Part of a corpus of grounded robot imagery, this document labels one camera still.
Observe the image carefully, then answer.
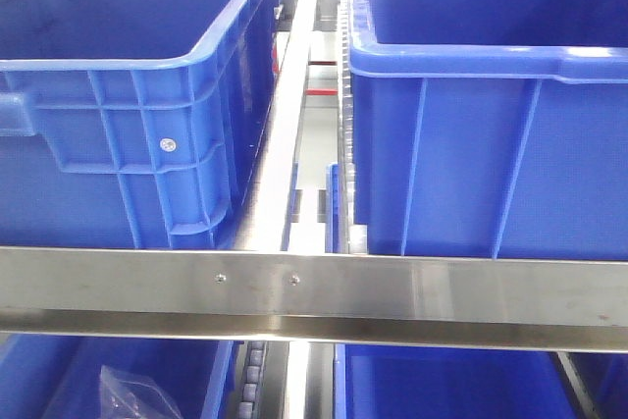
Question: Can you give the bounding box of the upper middle blue crate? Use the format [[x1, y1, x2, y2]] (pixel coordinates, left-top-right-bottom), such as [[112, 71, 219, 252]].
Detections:
[[347, 0, 627, 260]]

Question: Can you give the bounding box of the stainless steel shelf rack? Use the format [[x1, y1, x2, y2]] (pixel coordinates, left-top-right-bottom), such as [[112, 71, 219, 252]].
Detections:
[[0, 0, 628, 419]]

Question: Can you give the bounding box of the blue crate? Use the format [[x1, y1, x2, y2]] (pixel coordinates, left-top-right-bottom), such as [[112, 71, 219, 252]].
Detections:
[[1, 335, 237, 418], [333, 342, 628, 419], [347, 0, 627, 260], [1, 0, 274, 249]]

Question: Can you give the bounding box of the upper left blue crate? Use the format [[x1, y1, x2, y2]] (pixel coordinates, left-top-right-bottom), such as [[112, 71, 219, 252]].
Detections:
[[1, 0, 274, 249]]

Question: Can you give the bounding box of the lower left blue crate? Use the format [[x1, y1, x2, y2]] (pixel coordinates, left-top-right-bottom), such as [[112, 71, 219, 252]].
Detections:
[[1, 335, 237, 418]]

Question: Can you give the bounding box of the lower right blue crate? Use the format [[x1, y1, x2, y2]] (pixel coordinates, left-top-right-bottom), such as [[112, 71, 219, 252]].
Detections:
[[333, 342, 628, 419]]

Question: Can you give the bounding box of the clear plastic bag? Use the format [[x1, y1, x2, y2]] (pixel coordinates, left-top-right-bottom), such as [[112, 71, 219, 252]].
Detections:
[[99, 366, 183, 419]]

